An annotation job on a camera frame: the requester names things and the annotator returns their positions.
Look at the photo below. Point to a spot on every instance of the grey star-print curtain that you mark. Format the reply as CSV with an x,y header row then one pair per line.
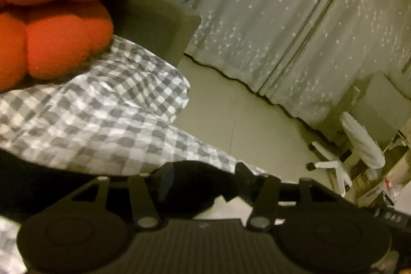
x,y
289,20

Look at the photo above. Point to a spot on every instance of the white storage shelf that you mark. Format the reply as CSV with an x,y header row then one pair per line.
x,y
401,145

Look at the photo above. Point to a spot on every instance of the black sock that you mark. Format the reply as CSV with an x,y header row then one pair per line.
x,y
199,184

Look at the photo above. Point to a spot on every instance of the grey checkered blanket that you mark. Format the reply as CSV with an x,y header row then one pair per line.
x,y
96,120

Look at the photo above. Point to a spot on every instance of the white office chair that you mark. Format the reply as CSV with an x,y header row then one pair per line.
x,y
362,139

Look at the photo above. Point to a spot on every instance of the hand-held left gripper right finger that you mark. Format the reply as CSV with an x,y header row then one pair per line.
x,y
247,181

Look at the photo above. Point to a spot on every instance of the cardboard box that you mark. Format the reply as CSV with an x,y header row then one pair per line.
x,y
372,193

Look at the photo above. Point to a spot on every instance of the dark green sofa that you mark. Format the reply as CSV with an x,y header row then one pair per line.
x,y
154,26

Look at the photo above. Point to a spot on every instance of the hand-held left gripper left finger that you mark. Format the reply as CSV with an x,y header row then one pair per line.
x,y
167,179

